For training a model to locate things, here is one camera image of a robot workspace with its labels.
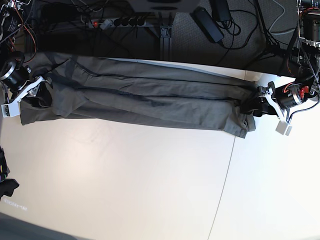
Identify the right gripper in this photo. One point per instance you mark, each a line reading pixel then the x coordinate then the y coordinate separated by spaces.
pixel 15 78

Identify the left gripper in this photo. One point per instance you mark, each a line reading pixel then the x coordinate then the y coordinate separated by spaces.
pixel 277 101

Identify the grey-green T-shirt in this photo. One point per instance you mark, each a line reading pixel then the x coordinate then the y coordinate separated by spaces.
pixel 86 87

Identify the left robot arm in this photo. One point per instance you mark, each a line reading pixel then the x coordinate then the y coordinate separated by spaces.
pixel 301 59

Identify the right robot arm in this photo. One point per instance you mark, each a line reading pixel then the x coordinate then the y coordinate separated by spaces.
pixel 14 19

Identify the grey power strip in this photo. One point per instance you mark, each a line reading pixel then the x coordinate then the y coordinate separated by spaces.
pixel 121 22

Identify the dark clothes pile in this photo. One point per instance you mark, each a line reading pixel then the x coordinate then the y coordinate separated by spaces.
pixel 7 185

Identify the black power adapter brick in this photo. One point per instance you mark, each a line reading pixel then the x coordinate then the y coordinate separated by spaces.
pixel 207 25

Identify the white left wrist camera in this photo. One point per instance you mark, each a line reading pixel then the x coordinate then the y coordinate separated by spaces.
pixel 283 128

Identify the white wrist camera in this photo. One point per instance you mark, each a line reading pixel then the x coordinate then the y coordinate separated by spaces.
pixel 283 128
pixel 10 110

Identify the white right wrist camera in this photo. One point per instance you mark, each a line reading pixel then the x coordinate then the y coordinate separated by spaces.
pixel 10 110

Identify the aluminium profile post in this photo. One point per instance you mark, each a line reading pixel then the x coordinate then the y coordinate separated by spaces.
pixel 165 35

